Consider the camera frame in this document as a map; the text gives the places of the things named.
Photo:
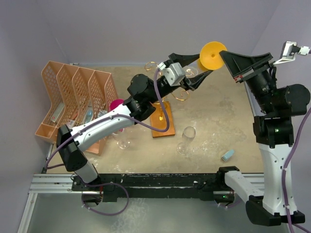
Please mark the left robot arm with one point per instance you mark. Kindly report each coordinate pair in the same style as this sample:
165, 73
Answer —
144, 91

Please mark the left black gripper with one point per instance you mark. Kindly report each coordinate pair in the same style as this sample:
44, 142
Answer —
191, 82

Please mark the pink plastic wine glass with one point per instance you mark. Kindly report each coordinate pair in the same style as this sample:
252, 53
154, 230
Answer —
114, 104

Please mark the silver red tube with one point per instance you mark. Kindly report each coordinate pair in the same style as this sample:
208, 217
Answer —
57, 113

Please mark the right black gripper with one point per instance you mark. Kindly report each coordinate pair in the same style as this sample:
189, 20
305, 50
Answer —
237, 64

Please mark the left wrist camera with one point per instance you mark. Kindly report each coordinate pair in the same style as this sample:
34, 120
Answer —
173, 70

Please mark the black table front rail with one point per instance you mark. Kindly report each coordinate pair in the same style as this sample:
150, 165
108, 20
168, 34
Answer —
203, 186

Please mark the yellow plastic wine glass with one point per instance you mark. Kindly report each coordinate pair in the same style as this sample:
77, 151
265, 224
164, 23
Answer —
209, 56

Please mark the round white blue tin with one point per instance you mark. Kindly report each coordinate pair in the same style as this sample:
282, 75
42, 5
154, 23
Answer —
102, 113

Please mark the orange plastic file organizer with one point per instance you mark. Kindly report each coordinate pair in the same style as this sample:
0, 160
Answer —
79, 89

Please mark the clear glass left front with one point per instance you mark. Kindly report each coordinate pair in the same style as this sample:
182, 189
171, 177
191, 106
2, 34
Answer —
121, 138

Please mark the blue toothbrush package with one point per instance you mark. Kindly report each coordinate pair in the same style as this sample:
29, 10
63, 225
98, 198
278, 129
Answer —
88, 116

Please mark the gold wire wine glass rack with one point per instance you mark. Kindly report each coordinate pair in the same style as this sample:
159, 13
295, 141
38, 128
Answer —
157, 119

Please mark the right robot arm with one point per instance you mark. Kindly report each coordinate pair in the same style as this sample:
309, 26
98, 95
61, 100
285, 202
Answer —
275, 136

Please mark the light blue small box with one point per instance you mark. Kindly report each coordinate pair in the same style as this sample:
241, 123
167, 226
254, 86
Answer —
228, 155

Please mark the clear champagne flute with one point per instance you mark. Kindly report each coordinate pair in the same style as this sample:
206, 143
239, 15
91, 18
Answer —
188, 136

